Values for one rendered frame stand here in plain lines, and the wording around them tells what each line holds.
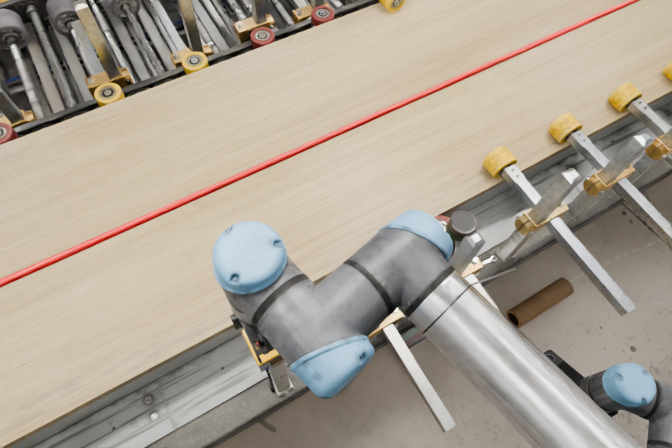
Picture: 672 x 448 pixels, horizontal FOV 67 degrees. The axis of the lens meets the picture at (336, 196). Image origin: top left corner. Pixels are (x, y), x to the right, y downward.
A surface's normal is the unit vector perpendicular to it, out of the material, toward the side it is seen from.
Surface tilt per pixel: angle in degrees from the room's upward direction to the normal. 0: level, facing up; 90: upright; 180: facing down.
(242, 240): 0
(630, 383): 0
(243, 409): 0
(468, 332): 25
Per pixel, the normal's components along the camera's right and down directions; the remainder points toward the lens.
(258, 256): 0.04, -0.48
